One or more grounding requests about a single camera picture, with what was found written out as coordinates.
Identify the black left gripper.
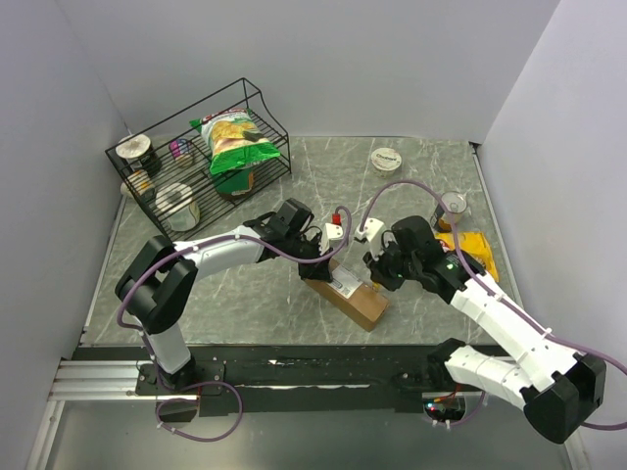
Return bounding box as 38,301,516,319
283,233,334,284

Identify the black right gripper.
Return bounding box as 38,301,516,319
362,237,420,292

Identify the brown cardboard express box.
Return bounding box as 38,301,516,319
305,259,389,332

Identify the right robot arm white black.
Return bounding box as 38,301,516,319
355,215,606,444

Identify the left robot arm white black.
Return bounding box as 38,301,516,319
115,198,343,394

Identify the yellow Lays chips bag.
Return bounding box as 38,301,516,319
435,232,500,281

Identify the orange labelled tin can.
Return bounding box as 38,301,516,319
430,191,468,233

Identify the white yogurt tub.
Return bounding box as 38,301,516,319
370,148,403,178

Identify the green snack canister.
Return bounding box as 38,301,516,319
213,168,255,200

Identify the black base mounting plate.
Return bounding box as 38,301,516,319
133,344,486,418

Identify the green chips bag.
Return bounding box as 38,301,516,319
189,108,280,176

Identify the white lidded pale can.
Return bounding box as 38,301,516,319
156,182,201,232

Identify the purple pink small cup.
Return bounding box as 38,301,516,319
169,138,195,167

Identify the small yellow labelled can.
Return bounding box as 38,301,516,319
121,169,156,201

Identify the white lidded dark jar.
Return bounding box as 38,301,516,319
115,134,162,177

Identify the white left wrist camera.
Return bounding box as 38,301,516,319
318,212,344,256

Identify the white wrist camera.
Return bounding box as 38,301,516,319
318,212,344,256
354,218,386,260

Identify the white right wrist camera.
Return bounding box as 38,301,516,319
354,218,386,260

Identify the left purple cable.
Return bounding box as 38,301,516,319
117,205,352,334

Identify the purple cable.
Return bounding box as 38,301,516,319
117,205,352,334
362,178,627,432

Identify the black wire shelf rack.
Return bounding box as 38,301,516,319
106,77,292,242

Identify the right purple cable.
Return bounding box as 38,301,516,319
362,178,627,432

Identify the aluminium rail frame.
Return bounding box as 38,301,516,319
28,354,589,470

